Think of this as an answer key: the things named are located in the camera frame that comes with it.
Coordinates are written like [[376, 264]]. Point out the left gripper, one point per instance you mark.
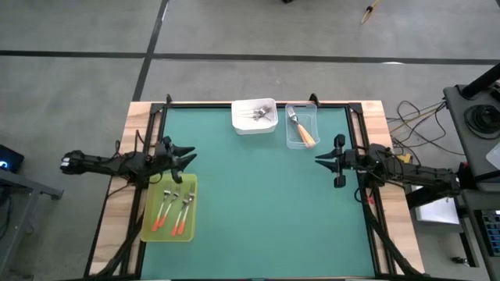
[[177, 177]]

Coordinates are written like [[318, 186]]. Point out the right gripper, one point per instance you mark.
[[340, 180]]

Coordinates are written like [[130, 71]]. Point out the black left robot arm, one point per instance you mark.
[[109, 164]]

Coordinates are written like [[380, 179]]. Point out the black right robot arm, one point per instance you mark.
[[414, 173]]

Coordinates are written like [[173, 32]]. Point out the clear plastic bin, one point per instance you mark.
[[291, 142]]

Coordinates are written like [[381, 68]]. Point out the red connector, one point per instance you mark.
[[370, 200]]

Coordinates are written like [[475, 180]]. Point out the yellow-green plastic bin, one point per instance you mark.
[[150, 203]]

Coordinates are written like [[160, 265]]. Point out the white plastic bin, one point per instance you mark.
[[244, 126]]

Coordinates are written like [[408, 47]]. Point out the black angled beam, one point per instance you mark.
[[418, 199]]

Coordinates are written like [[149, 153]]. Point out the white electronics box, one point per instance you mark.
[[435, 212]]

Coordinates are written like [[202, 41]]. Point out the gray equipment cart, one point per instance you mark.
[[461, 129]]

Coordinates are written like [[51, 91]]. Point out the gray desk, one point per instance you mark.
[[23, 187]]

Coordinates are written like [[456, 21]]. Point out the black pole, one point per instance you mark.
[[480, 82]]

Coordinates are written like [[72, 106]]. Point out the black computer with blue light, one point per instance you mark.
[[9, 158]]

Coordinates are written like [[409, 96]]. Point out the black button control deck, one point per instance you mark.
[[490, 232]]

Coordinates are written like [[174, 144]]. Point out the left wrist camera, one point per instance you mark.
[[162, 159]]

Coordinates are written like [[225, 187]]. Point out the black table frame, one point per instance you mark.
[[359, 117]]

